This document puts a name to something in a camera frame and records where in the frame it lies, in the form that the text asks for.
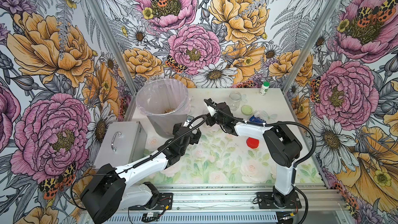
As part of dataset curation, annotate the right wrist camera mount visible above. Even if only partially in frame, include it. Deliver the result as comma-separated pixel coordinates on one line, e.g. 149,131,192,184
206,104,218,117

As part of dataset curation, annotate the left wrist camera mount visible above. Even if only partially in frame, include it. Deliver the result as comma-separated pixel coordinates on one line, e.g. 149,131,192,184
183,115,194,127

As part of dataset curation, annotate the left black cable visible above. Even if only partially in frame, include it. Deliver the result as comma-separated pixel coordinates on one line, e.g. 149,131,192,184
70,114,208,211

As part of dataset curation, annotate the mesh bin with pink bag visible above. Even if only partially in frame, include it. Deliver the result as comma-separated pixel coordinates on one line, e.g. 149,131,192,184
135,79,190,138

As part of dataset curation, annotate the red jar lid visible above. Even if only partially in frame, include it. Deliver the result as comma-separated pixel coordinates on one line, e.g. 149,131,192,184
246,138,260,149

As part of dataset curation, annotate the green lid peanut jar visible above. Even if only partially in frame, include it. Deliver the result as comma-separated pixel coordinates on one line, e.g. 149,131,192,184
228,92,241,112

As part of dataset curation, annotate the white bottle green cap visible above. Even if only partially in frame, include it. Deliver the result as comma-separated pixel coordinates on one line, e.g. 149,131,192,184
259,82,270,95

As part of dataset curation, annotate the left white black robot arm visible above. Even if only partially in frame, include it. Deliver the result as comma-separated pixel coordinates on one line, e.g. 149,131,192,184
79,123,202,224

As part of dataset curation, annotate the left aluminium corner post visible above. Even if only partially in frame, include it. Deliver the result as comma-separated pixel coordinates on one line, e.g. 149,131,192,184
87,0,137,96

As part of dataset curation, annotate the aluminium corner post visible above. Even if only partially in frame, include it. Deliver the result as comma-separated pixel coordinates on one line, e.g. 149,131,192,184
87,0,137,96
282,0,341,93

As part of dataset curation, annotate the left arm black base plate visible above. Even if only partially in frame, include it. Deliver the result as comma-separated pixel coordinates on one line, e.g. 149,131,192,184
129,192,174,211

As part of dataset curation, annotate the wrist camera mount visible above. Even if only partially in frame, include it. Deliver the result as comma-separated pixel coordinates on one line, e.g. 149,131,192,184
206,104,218,117
183,115,194,127

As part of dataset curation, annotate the aluminium rail frame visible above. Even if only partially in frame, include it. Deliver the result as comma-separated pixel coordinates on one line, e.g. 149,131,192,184
156,183,355,224

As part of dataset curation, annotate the light green jar lid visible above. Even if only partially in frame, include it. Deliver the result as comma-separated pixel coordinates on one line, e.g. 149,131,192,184
241,105,254,116

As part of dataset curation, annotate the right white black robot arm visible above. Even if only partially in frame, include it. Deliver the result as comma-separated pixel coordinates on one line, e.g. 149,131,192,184
204,99,303,208

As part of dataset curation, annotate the right black corrugated cable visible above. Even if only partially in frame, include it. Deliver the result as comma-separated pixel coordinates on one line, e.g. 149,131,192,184
203,99,317,224

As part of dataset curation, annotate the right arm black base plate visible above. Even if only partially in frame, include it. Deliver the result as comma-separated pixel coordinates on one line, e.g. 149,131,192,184
256,190,302,211

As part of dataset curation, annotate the silver aluminium case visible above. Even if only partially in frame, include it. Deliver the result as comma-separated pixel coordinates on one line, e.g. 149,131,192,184
93,121,147,169

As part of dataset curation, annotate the right aluminium corner post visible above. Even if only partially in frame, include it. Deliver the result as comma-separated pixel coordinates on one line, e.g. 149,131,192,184
282,0,341,93

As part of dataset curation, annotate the blue gauze bandage packet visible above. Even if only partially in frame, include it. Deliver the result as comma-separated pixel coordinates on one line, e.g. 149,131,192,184
249,115,269,124

